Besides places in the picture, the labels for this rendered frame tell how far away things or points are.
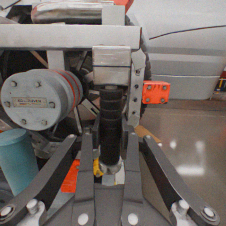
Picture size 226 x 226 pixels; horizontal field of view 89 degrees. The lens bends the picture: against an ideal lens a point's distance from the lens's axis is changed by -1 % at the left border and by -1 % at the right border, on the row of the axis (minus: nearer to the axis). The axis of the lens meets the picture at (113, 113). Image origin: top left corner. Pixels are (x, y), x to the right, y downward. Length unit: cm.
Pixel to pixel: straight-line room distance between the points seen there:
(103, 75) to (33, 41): 12
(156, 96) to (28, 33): 35
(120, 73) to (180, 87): 72
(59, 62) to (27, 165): 33
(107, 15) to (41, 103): 20
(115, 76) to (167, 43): 68
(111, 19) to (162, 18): 64
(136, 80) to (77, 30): 24
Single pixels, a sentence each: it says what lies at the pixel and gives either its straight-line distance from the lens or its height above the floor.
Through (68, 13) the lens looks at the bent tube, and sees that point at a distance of 22.
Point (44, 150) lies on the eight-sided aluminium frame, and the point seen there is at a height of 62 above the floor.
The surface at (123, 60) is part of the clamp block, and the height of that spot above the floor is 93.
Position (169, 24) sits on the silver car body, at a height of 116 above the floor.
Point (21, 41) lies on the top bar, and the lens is 24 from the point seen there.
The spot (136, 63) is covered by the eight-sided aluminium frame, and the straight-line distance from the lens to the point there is 39.
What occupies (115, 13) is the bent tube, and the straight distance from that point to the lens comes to 21.
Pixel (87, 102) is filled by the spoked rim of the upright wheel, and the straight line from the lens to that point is 52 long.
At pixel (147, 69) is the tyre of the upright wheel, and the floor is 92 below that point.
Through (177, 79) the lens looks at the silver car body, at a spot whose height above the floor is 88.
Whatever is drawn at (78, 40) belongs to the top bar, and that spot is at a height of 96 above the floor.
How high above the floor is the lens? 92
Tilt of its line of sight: 20 degrees down
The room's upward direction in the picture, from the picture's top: 1 degrees clockwise
